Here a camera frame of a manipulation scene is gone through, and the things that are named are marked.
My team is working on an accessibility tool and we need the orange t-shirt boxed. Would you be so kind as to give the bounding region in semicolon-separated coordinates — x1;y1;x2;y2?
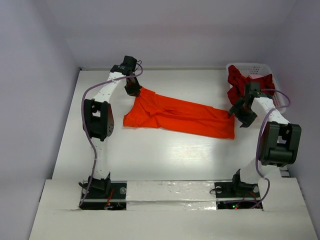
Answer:
123;87;236;140

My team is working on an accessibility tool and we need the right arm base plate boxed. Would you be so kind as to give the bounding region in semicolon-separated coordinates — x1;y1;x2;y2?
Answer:
210;181;260;210

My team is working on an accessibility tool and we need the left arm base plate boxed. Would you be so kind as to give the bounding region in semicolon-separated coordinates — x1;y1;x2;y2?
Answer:
79;181;127;211

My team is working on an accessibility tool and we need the white plastic laundry basket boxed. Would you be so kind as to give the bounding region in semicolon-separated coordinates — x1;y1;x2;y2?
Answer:
225;62;287;113

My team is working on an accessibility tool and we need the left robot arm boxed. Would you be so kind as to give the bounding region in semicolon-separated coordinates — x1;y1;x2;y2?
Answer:
81;55;143;198

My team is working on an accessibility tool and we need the dark red t-shirt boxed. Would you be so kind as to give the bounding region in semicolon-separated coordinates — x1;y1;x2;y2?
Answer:
227;65;276;105

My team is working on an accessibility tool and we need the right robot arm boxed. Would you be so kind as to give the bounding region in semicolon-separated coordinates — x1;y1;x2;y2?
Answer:
228;81;302;197

